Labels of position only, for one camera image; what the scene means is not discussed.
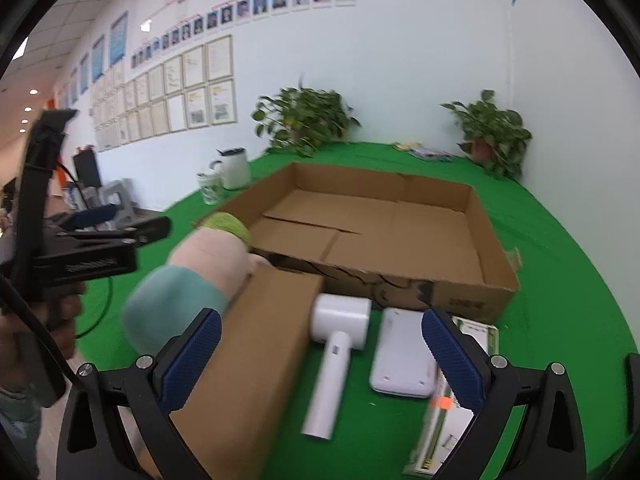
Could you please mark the white hair dryer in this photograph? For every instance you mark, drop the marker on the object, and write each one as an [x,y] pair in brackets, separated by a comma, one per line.
[340,315]

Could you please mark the large cardboard box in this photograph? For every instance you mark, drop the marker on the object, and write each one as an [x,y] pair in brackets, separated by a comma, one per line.
[400,230]

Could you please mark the wall of framed certificates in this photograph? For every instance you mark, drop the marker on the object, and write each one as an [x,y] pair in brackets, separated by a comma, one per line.
[165,100]

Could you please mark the green and white carton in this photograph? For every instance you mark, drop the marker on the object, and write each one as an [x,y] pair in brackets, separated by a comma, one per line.
[482,335]

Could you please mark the potted plant in brown pot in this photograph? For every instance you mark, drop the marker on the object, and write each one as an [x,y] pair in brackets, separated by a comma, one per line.
[492,130]

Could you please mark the row of portrait photos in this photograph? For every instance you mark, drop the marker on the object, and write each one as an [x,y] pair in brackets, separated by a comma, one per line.
[260,5]

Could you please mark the tall blue wall poster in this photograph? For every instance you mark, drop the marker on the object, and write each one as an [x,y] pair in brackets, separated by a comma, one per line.
[118,37]

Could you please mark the green tablecloth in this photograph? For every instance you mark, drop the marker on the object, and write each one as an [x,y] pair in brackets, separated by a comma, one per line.
[550,260]

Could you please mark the white kettle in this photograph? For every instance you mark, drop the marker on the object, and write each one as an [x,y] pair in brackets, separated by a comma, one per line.
[235,170]

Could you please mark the bushy potted plant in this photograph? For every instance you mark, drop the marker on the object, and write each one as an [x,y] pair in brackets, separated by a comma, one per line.
[305,120]

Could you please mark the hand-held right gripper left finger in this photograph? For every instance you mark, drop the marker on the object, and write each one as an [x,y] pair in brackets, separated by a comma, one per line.
[192,357]

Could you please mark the patterned tissue packet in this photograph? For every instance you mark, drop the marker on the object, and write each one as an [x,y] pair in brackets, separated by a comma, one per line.
[432,153]

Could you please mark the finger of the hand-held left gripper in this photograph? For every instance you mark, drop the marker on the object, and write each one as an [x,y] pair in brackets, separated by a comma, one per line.
[92,216]
[145,230]

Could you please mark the white flat device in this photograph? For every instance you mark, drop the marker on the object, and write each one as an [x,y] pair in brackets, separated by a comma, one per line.
[400,355]

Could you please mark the dark monitor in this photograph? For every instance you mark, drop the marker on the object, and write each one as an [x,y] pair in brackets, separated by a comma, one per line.
[86,169]

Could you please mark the grey plastic stool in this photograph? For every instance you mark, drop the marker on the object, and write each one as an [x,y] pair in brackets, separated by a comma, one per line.
[120,200]

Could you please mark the leaf print glass cup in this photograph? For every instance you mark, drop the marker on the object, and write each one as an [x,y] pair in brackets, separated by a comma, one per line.
[210,190]

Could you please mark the yellow packet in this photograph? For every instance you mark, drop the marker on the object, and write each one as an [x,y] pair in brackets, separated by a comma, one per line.
[401,146]

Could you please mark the pastel plush toy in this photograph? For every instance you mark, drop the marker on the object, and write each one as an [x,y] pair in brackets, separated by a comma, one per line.
[210,260]

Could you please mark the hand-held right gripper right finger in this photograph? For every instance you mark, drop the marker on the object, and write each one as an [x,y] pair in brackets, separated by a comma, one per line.
[452,360]

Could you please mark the person's left hand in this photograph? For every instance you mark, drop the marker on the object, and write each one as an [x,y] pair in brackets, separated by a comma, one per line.
[67,310]

